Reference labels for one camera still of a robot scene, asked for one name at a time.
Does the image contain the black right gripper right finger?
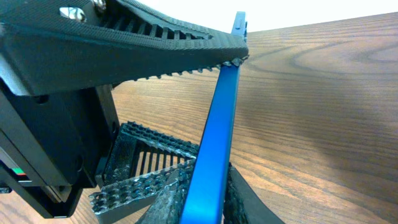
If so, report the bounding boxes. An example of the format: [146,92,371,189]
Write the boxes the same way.
[223,164,284,224]

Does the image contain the blue Galaxy smartphone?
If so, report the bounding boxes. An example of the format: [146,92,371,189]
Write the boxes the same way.
[180,65,240,224]

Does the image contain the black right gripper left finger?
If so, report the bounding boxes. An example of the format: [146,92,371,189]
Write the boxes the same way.
[137,160,196,224]

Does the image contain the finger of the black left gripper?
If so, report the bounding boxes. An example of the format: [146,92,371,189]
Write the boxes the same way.
[1,1,249,96]
[90,121,199,223]

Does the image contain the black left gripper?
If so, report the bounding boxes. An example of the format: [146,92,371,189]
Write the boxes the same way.
[1,83,119,218]

